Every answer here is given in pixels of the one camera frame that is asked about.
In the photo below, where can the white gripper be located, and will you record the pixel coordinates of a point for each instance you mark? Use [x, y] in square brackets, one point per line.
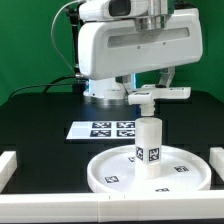
[117, 48]

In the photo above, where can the white cross-shaped table base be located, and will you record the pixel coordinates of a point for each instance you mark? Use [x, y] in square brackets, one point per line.
[146, 96]

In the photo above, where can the white round table top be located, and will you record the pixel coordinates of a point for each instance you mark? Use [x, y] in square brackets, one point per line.
[115, 170]

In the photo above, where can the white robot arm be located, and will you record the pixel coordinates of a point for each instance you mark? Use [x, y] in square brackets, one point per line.
[154, 18]

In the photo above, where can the white marker tag plate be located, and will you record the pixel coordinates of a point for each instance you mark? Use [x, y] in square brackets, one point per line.
[82, 130]

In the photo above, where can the white U-shaped border frame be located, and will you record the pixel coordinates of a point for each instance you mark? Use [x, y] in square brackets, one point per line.
[103, 207]

